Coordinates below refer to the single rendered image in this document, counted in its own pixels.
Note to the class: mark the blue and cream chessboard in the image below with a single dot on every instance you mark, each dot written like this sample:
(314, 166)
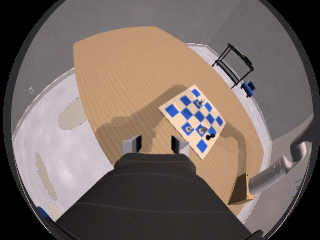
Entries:
(182, 111)

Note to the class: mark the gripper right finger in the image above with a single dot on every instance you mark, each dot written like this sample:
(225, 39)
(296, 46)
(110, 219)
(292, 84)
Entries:
(179, 146)

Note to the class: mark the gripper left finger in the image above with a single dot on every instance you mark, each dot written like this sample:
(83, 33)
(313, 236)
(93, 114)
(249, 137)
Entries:
(132, 145)

